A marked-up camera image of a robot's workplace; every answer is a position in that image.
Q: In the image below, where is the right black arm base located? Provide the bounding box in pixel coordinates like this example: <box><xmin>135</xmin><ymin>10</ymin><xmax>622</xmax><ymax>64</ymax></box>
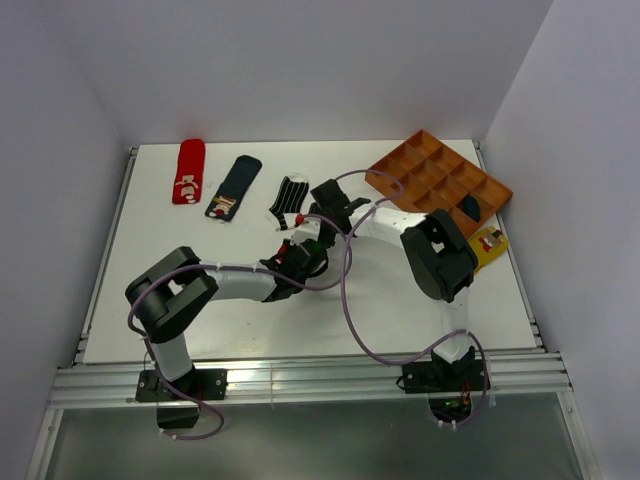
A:
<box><xmin>396</xmin><ymin>354</ymin><xmax>491</xmax><ymax>425</ymax></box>

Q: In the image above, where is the orange compartment tray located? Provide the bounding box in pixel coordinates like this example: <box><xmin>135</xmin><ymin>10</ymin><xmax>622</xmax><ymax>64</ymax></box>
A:
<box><xmin>365</xmin><ymin>130</ymin><xmax>513</xmax><ymax>240</ymax></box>

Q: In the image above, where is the aluminium front rail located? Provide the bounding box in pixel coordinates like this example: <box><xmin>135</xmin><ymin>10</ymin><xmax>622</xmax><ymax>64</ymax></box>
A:
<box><xmin>47</xmin><ymin>351</ymin><xmax>573</xmax><ymax>410</ymax></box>

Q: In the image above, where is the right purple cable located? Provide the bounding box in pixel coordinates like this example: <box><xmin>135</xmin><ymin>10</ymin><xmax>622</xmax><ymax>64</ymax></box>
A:
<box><xmin>334</xmin><ymin>168</ymin><xmax>494</xmax><ymax>429</ymax></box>

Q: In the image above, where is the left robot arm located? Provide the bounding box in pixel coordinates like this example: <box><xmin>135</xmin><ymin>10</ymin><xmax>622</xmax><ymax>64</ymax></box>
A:
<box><xmin>125</xmin><ymin>240</ymin><xmax>328</xmax><ymax>399</ymax></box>

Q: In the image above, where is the purple cable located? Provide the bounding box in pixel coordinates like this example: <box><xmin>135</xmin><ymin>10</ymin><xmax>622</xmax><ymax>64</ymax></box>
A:
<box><xmin>334</xmin><ymin>168</ymin><xmax>494</xmax><ymax>429</ymax></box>
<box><xmin>127</xmin><ymin>213</ymin><xmax>354</xmax><ymax>441</ymax></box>

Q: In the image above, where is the red sock with white figure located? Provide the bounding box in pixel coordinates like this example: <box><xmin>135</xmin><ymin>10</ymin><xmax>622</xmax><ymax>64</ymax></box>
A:
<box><xmin>172</xmin><ymin>139</ymin><xmax>206</xmax><ymax>205</ymax></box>

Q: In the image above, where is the plain navy ankle sock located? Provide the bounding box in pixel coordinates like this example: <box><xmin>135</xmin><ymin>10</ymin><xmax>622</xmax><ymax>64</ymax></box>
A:
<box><xmin>459</xmin><ymin>195</ymin><xmax>481</xmax><ymax>223</ymax></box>

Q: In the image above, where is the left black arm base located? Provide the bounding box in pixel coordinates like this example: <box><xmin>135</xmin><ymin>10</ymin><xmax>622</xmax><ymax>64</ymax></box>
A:
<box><xmin>135</xmin><ymin>368</ymin><xmax>227</xmax><ymax>431</ymax></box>

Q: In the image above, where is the black white striped sock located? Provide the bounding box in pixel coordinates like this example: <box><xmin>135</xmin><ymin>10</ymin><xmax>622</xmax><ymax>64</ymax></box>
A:
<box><xmin>268</xmin><ymin>174</ymin><xmax>309</xmax><ymax>231</ymax></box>

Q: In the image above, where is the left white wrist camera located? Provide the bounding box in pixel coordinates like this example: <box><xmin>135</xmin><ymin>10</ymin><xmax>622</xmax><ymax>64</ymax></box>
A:
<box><xmin>290</xmin><ymin>214</ymin><xmax>322</xmax><ymax>245</ymax></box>

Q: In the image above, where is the yellow sock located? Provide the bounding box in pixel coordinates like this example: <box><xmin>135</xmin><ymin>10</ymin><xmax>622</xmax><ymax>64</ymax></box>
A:
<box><xmin>468</xmin><ymin>226</ymin><xmax>510</xmax><ymax>274</ymax></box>

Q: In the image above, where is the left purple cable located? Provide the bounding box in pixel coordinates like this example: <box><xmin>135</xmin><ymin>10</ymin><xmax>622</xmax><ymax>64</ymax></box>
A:
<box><xmin>127</xmin><ymin>213</ymin><xmax>354</xmax><ymax>441</ymax></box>

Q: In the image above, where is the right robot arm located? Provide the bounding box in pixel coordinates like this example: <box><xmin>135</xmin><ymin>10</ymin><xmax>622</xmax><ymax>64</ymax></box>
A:
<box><xmin>311</xmin><ymin>179</ymin><xmax>478</xmax><ymax>390</ymax></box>

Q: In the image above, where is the navy sock with bear pattern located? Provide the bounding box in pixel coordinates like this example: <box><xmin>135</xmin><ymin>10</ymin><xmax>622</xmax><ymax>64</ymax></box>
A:
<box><xmin>205</xmin><ymin>155</ymin><xmax>262</xmax><ymax>222</ymax></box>

